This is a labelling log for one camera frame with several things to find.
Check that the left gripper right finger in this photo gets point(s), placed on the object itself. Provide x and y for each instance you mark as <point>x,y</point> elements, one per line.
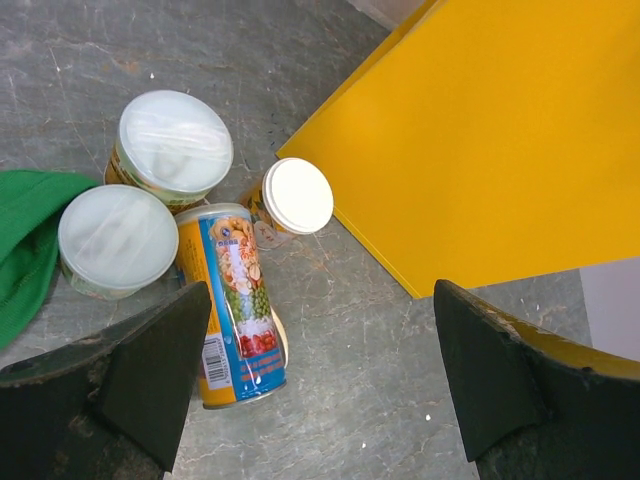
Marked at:
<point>531,404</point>

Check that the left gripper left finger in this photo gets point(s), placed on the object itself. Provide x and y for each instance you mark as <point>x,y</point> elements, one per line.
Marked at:
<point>108,406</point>

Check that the cartoon label can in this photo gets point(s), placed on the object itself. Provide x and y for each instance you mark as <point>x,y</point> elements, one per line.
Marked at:
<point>243,356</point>

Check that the white lid small can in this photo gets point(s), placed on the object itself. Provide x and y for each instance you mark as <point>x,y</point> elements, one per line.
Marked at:
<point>293,198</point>

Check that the yellow box counter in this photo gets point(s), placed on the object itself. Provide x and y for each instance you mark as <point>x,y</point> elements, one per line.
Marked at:
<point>488,141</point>

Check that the green cloth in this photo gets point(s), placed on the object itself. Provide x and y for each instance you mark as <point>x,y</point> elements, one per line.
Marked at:
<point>32,202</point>

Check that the white lid yellow can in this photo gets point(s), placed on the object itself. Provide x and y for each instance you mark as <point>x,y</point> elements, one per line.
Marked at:
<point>173,146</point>

